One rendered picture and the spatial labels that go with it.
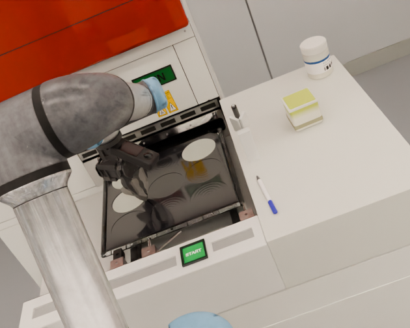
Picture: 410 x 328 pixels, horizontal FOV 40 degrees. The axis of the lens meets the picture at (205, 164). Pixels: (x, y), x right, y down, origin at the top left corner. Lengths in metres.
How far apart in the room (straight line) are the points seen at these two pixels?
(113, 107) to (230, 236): 0.46
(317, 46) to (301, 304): 0.66
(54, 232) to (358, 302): 0.73
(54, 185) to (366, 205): 0.60
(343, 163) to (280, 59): 2.09
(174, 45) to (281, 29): 1.72
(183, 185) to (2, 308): 1.75
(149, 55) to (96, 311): 0.87
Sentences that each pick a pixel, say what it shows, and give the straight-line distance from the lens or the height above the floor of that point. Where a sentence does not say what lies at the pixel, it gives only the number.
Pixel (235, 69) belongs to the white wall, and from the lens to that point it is 3.25.
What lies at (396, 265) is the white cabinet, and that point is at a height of 0.77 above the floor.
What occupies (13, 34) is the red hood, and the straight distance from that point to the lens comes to 1.51.
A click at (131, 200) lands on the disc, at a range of 1.52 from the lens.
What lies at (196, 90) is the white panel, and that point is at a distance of 1.61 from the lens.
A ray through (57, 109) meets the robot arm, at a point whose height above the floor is 1.43.
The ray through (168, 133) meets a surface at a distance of 1.66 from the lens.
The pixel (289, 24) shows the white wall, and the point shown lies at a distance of 3.23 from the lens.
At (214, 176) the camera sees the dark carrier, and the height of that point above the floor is 0.90.
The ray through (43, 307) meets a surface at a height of 0.96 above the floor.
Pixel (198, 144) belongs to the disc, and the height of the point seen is 0.90.
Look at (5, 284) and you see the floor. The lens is 3.18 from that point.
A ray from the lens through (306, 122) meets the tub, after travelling 1.37.
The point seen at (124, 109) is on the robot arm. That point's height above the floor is 1.37.
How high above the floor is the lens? 1.73
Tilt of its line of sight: 33 degrees down
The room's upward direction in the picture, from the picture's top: 25 degrees counter-clockwise
